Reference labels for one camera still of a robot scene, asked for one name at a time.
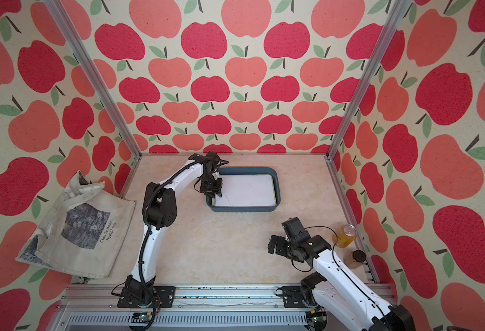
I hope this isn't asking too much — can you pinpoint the yellow-framed whiteboard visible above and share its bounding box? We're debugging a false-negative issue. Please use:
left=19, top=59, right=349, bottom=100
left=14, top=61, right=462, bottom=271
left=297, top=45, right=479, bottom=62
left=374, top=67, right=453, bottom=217
left=211, top=174, right=278, bottom=208

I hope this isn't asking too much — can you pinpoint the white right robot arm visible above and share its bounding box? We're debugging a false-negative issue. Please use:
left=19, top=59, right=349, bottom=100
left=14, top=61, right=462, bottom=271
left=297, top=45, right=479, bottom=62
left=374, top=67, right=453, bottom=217
left=267, top=217, right=416, bottom=330

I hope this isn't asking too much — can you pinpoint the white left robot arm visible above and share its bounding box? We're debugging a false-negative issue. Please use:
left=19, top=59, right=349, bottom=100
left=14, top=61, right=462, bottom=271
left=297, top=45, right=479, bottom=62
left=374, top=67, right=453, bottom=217
left=120, top=152, right=229, bottom=310

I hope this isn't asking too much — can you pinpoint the dark teal storage box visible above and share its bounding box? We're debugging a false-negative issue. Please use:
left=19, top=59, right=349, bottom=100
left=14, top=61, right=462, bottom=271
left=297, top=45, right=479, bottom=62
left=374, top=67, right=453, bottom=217
left=206, top=167, right=281, bottom=212

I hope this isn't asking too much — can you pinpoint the orange drink can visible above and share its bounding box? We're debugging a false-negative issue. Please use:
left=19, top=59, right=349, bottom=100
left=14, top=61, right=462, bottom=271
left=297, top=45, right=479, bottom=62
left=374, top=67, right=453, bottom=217
left=336, top=224, right=357, bottom=248

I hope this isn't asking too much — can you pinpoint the small amber bottle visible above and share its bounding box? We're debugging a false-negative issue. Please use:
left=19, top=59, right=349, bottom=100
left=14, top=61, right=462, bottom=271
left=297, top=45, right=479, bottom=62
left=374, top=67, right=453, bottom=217
left=344, top=250, right=367, bottom=270

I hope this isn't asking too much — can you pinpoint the beige printed tote bag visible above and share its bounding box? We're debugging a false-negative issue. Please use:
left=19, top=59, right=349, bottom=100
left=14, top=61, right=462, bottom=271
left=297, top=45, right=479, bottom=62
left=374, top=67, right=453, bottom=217
left=15, top=172, right=136, bottom=279

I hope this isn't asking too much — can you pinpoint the right aluminium frame post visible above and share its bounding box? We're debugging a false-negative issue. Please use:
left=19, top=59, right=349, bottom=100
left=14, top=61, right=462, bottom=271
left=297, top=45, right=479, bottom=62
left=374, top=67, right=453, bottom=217
left=325, top=0, right=412, bottom=163

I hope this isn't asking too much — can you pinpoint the aluminium frame post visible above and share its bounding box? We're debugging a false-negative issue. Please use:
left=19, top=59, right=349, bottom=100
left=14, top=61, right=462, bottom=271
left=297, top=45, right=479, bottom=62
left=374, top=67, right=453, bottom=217
left=325, top=0, right=412, bottom=163
left=44, top=1, right=142, bottom=160

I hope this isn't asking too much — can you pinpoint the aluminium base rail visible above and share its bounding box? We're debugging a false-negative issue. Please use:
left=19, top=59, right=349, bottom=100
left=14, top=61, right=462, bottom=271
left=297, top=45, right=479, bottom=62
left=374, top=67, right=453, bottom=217
left=45, top=283, right=392, bottom=331

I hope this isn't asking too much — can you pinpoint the left aluminium frame post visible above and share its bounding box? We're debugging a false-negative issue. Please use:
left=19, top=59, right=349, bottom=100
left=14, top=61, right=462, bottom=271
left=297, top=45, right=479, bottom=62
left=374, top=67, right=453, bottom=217
left=44, top=1, right=142, bottom=160

